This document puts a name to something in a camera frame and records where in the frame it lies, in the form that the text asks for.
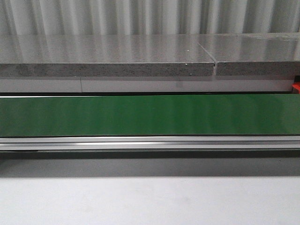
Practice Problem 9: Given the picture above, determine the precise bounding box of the white pleated curtain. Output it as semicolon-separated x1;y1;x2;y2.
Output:
0;0;300;35

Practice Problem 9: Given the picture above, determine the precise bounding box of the aluminium conveyor side rail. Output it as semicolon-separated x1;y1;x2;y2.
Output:
0;135;300;152

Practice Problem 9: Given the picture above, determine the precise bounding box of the grey speckled stone slab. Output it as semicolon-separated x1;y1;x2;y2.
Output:
0;35;214;77

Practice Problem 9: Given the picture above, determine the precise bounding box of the green conveyor belt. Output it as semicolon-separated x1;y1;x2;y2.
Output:
0;94;300;137

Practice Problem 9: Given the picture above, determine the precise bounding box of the red plastic tray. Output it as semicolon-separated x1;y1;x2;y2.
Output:
292;82;300;94

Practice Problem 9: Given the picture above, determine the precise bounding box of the white panel under slabs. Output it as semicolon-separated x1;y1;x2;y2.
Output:
0;75;295;93

